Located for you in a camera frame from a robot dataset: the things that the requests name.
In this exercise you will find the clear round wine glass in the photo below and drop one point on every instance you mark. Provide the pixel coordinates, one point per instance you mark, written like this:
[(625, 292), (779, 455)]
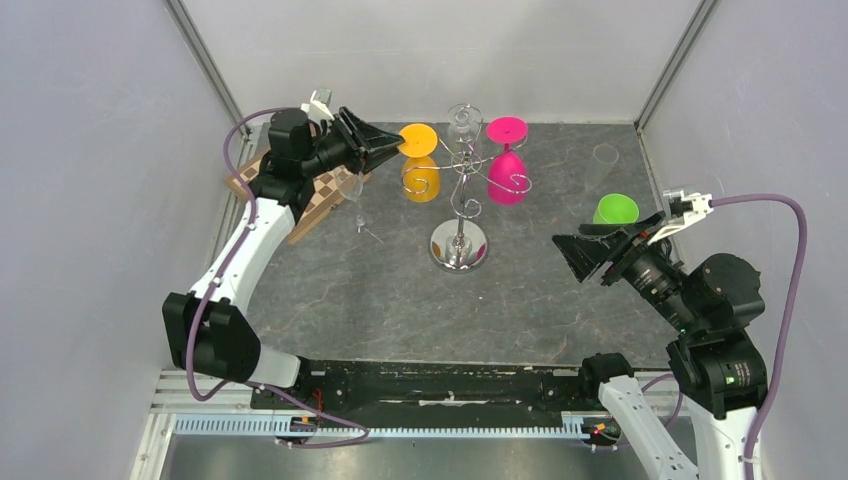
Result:
[(351, 187)]

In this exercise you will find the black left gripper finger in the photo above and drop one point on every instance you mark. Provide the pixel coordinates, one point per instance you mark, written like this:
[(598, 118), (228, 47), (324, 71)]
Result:
[(378, 152), (367, 136)]

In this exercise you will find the chrome wire wine glass rack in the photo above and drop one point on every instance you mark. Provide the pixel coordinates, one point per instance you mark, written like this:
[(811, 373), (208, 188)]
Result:
[(459, 245)]

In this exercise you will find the green plastic wine glass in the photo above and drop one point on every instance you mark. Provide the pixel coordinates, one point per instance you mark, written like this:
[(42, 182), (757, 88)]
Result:
[(616, 208)]

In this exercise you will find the orange plastic wine glass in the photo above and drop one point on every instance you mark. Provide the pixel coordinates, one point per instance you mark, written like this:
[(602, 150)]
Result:
[(419, 173)]

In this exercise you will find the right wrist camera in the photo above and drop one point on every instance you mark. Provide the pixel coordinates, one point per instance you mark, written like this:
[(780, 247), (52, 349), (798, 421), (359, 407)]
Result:
[(683, 209)]

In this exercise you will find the pink plastic wine glass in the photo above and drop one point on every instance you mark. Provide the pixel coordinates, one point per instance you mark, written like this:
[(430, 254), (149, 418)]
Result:
[(507, 180)]

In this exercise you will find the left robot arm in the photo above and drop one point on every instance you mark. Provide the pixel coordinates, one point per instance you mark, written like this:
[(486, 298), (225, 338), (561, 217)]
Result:
[(206, 328)]

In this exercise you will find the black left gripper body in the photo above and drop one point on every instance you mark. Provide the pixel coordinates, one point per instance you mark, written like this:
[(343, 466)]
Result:
[(347, 146)]

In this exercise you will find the clear tumbler wine glass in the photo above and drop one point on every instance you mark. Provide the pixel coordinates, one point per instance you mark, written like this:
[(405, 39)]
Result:
[(465, 122)]

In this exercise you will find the clear ribbed flute glass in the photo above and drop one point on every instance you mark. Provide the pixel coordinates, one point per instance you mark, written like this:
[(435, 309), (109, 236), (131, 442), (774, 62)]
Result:
[(599, 165)]

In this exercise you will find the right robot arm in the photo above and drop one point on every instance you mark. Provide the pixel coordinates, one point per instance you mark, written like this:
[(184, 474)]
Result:
[(713, 360)]

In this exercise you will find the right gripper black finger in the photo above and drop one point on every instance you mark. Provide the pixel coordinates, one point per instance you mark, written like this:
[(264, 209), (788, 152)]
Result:
[(585, 255), (640, 229)]

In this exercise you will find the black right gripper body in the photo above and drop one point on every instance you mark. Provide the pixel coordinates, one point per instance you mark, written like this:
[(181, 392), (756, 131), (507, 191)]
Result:
[(644, 235)]

